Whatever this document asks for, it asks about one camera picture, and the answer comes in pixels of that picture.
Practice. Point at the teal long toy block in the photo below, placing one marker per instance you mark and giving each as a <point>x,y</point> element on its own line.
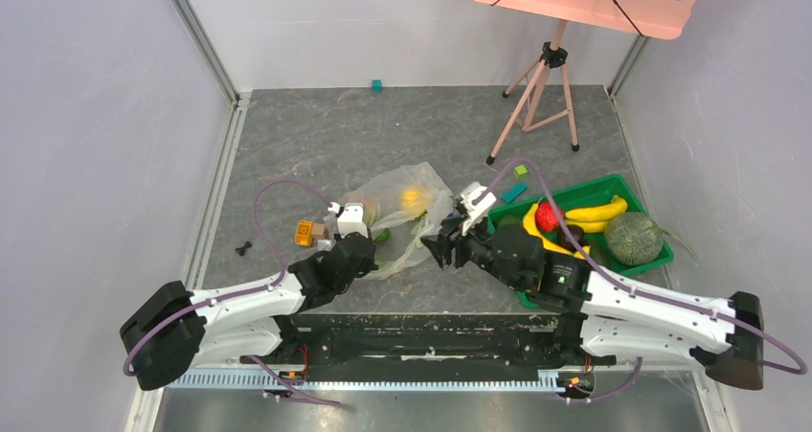
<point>514,192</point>

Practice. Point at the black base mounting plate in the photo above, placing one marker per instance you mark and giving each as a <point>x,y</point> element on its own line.
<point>540,340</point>

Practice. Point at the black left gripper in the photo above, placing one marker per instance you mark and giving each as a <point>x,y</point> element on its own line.
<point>370,264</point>

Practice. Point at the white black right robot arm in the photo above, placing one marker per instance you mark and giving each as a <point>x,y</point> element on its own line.
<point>606,314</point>

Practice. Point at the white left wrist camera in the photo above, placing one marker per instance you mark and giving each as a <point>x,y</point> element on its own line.
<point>349,219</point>

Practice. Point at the clear plastic bag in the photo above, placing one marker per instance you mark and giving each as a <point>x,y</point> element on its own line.
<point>380,197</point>

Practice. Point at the netted green melon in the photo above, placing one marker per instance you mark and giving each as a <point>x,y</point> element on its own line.
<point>634,238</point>

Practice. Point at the lime green small cube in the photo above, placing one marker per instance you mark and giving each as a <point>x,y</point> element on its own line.
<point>520,171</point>

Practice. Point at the pink music stand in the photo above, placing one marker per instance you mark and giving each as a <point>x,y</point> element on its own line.
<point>661,19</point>

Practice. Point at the yellow square toy brick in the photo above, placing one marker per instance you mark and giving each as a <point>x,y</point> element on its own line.
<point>304,233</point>

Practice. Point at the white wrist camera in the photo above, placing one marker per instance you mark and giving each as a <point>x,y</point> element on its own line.
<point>477,200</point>
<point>349,219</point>

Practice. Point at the small black plastic peg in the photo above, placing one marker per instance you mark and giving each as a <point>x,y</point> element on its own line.
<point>242,250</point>

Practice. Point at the red strawberry fruit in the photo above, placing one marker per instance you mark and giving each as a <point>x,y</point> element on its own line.
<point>547,218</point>

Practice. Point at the orange fruit in bag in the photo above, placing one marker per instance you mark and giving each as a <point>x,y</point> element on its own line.
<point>414,202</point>

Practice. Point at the dark brown fruit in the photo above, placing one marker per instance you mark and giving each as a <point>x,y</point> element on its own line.
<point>577,233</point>

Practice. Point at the tan wooden cube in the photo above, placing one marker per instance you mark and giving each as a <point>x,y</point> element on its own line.
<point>319,231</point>

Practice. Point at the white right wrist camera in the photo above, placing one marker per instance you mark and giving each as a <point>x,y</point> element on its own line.
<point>477,200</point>

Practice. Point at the single yellow banana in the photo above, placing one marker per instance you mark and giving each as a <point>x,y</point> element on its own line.
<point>529,225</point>

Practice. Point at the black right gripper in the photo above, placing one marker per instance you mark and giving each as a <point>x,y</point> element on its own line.
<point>454,241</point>

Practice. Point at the yellow banana bunch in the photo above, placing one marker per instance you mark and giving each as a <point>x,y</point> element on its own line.
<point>596,219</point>

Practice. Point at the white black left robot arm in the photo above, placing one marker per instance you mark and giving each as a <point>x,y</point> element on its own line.
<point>176,329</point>

